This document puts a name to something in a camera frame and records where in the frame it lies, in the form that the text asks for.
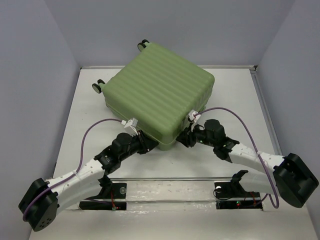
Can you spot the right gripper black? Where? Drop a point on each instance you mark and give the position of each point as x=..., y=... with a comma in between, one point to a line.
x=186, y=136

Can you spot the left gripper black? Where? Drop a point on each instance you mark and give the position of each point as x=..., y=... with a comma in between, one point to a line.
x=146, y=143

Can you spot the green hard-shell suitcase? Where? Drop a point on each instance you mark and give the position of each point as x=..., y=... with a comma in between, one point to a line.
x=159, y=89

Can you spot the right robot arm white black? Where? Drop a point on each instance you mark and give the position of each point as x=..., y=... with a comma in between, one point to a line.
x=285, y=176

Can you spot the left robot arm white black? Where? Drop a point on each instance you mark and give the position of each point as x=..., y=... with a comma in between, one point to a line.
x=45, y=199

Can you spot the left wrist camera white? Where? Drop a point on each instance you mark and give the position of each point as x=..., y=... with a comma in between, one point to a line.
x=130, y=126

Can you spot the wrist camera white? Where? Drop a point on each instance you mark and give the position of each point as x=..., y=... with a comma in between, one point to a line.
x=130, y=126
x=193, y=117

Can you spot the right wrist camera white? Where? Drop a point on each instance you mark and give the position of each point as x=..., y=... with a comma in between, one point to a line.
x=193, y=117

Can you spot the aluminium rail front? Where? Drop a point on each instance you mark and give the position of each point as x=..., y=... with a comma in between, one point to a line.
x=170, y=179

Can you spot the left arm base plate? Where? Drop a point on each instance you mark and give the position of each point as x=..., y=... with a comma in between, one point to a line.
x=114, y=200

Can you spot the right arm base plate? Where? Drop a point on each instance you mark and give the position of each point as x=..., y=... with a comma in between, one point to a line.
x=228, y=198

